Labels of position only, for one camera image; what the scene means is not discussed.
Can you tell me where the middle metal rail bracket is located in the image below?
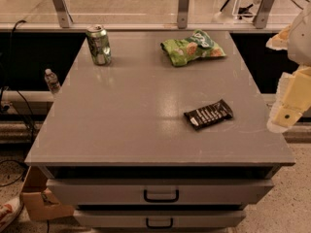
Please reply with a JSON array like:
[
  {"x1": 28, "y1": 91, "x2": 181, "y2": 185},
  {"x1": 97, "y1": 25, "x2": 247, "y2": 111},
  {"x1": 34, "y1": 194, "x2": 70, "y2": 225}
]
[{"x1": 177, "y1": 0, "x2": 190, "y2": 29}]

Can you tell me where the black drawer handle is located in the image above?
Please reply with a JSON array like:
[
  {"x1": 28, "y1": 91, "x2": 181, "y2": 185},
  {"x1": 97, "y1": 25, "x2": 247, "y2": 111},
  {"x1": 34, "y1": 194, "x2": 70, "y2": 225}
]
[
  {"x1": 145, "y1": 218, "x2": 174, "y2": 229},
  {"x1": 143, "y1": 189, "x2": 180, "y2": 203}
]

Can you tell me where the black lower drawer handle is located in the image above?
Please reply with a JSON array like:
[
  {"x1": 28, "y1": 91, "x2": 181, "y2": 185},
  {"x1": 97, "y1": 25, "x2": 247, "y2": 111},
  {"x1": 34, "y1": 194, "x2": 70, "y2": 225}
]
[{"x1": 145, "y1": 218, "x2": 174, "y2": 229}]

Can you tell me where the grey drawer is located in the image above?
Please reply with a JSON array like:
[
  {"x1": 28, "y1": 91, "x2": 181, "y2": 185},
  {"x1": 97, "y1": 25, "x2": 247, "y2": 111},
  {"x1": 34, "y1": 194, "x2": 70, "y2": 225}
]
[
  {"x1": 74, "y1": 210, "x2": 246, "y2": 230},
  {"x1": 47, "y1": 179, "x2": 274, "y2": 206}
]

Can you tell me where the green soda can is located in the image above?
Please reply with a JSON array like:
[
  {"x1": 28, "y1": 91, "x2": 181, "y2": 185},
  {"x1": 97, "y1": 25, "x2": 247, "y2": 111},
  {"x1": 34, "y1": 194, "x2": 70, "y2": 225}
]
[{"x1": 86, "y1": 24, "x2": 111, "y2": 65}]

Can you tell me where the black cable left side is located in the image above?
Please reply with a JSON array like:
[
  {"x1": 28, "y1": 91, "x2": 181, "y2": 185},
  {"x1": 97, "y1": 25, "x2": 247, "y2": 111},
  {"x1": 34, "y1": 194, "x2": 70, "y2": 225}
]
[{"x1": 0, "y1": 18, "x2": 37, "y2": 144}]

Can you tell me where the black upper drawer handle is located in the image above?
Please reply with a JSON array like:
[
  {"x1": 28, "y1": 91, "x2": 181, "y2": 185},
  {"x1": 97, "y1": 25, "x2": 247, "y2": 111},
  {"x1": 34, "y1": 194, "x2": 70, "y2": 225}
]
[{"x1": 143, "y1": 189, "x2": 180, "y2": 203}]

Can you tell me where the white wire frame stand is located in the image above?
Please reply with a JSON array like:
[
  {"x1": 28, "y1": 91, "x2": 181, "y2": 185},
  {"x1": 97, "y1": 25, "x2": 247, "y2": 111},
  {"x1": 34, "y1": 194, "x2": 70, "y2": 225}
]
[{"x1": 220, "y1": 0, "x2": 261, "y2": 18}]

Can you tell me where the clear plastic water bottle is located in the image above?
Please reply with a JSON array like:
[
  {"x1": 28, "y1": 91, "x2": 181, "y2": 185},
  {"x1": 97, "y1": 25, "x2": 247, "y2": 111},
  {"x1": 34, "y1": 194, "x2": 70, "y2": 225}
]
[{"x1": 45, "y1": 69, "x2": 60, "y2": 94}]

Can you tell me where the black rxbar chocolate bar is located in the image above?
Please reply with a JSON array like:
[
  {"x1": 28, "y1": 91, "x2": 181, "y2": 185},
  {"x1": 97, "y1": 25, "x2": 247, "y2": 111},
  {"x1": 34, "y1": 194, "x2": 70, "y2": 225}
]
[{"x1": 184, "y1": 99, "x2": 233, "y2": 130}]

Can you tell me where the metal rail bracket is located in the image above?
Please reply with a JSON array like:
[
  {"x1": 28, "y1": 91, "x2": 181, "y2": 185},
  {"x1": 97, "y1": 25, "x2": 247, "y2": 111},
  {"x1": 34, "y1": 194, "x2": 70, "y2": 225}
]
[
  {"x1": 52, "y1": 0, "x2": 72, "y2": 28},
  {"x1": 177, "y1": 0, "x2": 190, "y2": 29},
  {"x1": 253, "y1": 0, "x2": 275, "y2": 29}
]

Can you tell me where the left metal rail bracket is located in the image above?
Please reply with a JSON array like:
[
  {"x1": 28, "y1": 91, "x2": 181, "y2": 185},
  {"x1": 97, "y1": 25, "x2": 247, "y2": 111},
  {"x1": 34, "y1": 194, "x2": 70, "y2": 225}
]
[{"x1": 52, "y1": 0, "x2": 72, "y2": 28}]

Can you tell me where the red white bag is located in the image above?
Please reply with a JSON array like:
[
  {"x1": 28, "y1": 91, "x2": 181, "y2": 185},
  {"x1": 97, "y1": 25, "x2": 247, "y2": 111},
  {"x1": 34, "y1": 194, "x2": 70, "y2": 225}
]
[{"x1": 0, "y1": 196, "x2": 23, "y2": 233}]

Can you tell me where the right metal rail bracket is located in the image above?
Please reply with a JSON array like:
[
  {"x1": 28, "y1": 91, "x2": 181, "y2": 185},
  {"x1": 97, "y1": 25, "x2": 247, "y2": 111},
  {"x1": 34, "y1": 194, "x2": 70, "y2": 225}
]
[{"x1": 253, "y1": 0, "x2": 275, "y2": 29}]

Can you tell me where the green rice chip bag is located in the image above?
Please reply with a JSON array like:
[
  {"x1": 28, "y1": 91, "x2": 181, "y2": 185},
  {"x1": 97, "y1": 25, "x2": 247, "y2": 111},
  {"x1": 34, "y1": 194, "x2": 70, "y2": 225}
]
[{"x1": 160, "y1": 29, "x2": 225, "y2": 67}]

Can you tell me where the grey lower drawer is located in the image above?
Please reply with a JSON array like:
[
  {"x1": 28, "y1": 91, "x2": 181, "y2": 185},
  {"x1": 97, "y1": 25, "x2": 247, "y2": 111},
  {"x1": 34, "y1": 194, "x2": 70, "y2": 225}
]
[{"x1": 74, "y1": 210, "x2": 246, "y2": 230}]

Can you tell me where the grey upper drawer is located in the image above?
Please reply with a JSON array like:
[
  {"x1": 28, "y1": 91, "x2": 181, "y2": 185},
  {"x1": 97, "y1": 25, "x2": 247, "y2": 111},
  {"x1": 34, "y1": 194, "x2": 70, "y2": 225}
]
[{"x1": 47, "y1": 179, "x2": 274, "y2": 206}]

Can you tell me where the brown cardboard box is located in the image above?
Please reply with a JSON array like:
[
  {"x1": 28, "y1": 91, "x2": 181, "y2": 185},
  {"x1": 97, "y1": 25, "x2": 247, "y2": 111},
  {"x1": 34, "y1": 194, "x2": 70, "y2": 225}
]
[{"x1": 20, "y1": 167, "x2": 74, "y2": 220}]

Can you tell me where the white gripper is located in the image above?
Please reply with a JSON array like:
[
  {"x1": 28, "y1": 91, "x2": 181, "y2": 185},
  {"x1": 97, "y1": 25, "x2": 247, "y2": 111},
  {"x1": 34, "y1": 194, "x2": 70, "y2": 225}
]
[{"x1": 265, "y1": 3, "x2": 311, "y2": 133}]

